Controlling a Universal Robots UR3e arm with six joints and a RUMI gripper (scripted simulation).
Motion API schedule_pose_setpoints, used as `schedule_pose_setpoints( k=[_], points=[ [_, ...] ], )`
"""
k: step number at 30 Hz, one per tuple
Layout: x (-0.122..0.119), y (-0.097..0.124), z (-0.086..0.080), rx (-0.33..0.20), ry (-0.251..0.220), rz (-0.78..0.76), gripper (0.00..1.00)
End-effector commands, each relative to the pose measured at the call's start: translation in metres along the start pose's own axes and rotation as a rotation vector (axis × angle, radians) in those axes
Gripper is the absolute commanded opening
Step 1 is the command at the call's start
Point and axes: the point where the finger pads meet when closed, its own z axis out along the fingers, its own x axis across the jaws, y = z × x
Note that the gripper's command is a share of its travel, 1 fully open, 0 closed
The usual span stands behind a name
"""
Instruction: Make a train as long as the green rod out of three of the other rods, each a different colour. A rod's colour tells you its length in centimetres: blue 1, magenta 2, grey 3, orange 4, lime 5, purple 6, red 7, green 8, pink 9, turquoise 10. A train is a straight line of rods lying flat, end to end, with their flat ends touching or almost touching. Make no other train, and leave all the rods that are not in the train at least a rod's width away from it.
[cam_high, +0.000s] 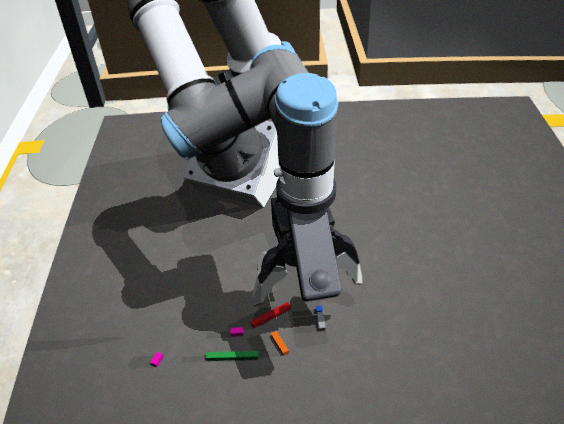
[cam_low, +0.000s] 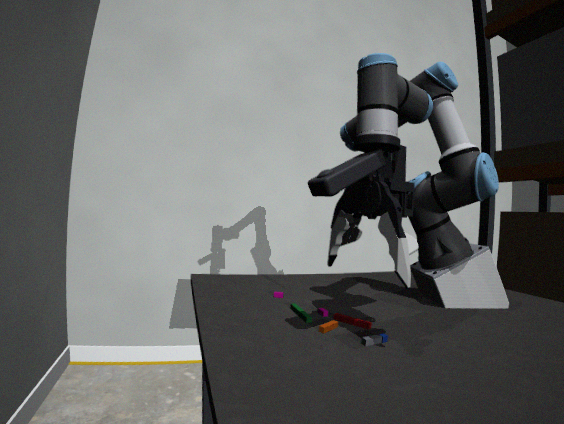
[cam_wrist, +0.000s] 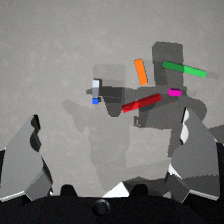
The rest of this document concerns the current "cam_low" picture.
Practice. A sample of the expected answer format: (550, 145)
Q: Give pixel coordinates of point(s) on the red rod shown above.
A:
(352, 321)

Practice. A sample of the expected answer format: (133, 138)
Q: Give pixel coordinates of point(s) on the green rod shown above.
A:
(301, 313)

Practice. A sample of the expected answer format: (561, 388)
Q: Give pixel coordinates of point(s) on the grey rod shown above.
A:
(371, 340)

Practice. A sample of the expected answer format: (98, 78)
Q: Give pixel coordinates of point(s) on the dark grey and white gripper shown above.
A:
(380, 195)

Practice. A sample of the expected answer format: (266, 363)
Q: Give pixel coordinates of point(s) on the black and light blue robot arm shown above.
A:
(467, 176)

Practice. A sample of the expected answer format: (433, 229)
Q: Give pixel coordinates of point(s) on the orange rod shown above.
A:
(328, 326)

